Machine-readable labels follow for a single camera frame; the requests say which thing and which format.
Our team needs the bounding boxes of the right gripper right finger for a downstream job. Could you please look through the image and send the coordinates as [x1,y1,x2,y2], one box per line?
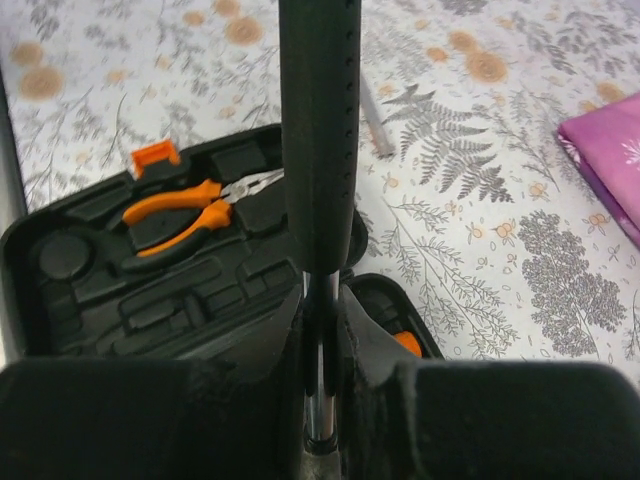
[338,288,639,479]

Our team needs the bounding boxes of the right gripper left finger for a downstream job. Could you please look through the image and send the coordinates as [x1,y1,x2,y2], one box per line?
[1,290,302,479]

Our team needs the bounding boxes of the black plastic tool case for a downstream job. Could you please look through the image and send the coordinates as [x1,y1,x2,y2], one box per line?
[0,123,446,371]

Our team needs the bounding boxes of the orange handled long-nose pliers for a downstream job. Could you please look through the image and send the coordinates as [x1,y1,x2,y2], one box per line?
[121,167,286,260]

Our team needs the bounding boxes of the small black handled hammer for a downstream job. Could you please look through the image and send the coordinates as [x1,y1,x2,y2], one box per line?
[279,1,361,448]

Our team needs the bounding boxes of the folded purple cloth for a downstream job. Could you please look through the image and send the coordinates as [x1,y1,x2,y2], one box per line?
[557,93,639,244]

